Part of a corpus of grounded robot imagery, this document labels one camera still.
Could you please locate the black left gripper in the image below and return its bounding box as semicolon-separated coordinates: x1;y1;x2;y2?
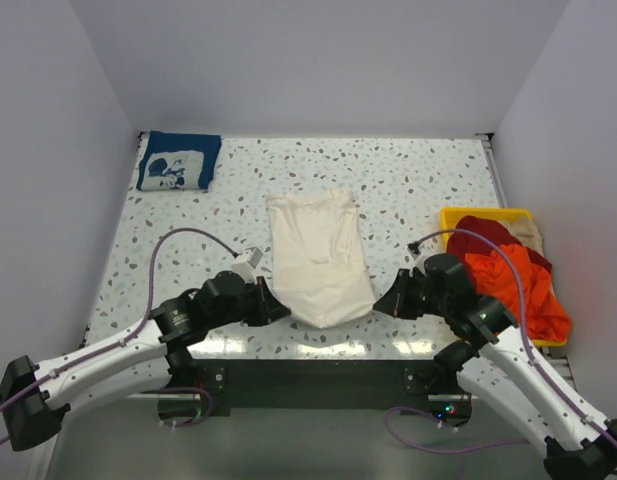
207;276;289;330

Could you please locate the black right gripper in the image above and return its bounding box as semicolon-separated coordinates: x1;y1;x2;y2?
373;268;450;320

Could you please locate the cream white t shirt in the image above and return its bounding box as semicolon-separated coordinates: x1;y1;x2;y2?
267;190;375;329

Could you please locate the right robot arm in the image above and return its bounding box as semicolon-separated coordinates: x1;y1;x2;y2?
373;254;617;479

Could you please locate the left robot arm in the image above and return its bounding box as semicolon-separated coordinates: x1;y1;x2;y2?
0;271;290;451

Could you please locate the yellow plastic bin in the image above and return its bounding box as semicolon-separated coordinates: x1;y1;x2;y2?
440;207;568;346

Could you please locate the beige t shirt in bin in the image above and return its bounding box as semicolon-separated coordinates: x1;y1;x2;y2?
500;216;544;255

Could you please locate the orange t shirt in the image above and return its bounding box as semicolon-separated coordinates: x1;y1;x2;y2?
465;244;572;343

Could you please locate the folded blue printed t shirt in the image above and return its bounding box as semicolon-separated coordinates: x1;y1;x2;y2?
136;131;222;191

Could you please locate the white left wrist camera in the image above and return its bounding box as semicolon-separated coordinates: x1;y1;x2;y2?
231;247;263;283

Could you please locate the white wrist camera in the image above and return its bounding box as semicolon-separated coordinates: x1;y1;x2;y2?
407;241;429;261
231;247;263;283

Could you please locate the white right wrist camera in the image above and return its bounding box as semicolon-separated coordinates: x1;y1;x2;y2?
407;241;429;261

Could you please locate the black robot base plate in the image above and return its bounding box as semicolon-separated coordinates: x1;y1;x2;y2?
158;360;473;427

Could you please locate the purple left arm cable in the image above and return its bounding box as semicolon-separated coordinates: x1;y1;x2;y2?
0;227;239;454

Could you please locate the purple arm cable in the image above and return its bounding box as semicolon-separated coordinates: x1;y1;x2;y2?
0;227;239;454
384;228;617;461

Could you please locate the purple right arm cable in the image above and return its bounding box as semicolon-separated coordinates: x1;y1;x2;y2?
384;228;617;461

